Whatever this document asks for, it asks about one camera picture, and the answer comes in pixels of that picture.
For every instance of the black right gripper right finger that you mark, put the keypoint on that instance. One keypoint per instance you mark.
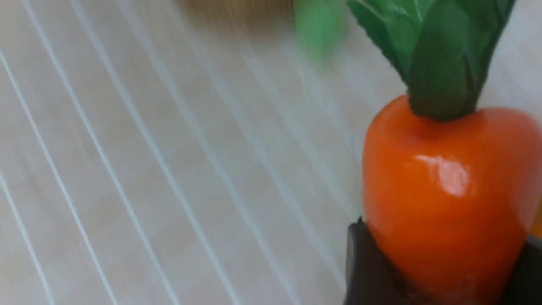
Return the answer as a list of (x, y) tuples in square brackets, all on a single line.
[(525, 284)]

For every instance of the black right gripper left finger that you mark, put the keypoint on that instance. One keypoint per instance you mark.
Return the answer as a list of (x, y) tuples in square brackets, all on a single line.
[(370, 278)]

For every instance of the woven wicker basket green lining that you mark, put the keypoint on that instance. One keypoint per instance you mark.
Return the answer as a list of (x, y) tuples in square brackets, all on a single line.
[(238, 11)]

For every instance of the orange toy carrot green leaves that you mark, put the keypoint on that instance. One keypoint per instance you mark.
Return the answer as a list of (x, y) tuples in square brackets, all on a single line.
[(450, 191)]

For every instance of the green foam cube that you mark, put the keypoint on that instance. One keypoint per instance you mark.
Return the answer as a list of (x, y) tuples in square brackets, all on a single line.
[(319, 26)]

